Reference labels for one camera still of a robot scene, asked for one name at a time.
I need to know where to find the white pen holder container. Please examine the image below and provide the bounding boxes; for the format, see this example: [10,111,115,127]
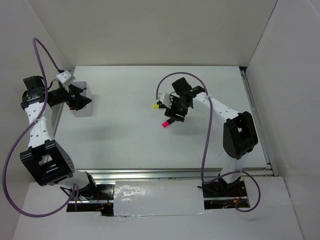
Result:
[69,81,93,118]

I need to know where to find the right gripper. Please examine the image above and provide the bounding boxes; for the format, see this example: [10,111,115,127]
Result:
[165,93,190,123]

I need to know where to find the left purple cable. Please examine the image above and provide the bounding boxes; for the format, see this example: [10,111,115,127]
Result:
[2,37,81,217]

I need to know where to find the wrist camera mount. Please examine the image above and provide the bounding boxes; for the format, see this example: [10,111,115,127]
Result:
[56,71,75,92]
[157,92,172,109]

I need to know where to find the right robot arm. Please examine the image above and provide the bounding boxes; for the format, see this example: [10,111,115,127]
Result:
[156,77,258,196]

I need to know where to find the white foil cover sheet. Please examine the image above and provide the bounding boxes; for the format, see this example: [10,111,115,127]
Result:
[113,180,205,217]

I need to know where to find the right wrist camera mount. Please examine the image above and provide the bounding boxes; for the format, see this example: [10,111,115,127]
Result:
[157,92,172,109]

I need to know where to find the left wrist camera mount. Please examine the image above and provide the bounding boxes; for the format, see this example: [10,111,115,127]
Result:
[56,71,75,92]

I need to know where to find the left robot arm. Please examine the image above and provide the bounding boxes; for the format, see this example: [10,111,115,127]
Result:
[20,71,99,200]

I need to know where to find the pink highlighter marker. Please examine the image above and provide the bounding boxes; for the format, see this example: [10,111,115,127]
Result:
[161,118,175,128]

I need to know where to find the aluminium front rail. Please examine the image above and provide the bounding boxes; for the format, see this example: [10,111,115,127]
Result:
[80,165,274,183]

